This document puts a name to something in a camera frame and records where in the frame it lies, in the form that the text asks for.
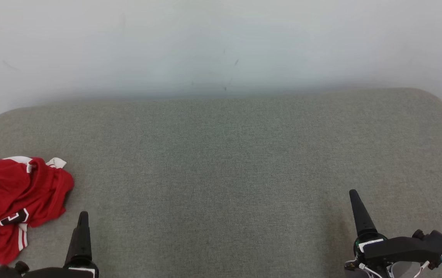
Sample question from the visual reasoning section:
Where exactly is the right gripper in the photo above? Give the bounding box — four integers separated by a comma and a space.
345, 189, 395, 278

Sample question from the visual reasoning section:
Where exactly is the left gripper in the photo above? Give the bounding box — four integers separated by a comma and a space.
24, 211, 100, 278

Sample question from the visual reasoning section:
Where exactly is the red white basketball jersey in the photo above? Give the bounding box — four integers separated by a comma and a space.
0, 158, 75, 265

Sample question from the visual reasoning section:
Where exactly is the grey fabric sofa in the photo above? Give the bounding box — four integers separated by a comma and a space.
0, 88, 442, 278

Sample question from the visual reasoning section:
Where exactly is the thin white wire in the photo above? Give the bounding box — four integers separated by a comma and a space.
414, 261, 431, 278
358, 264, 384, 278

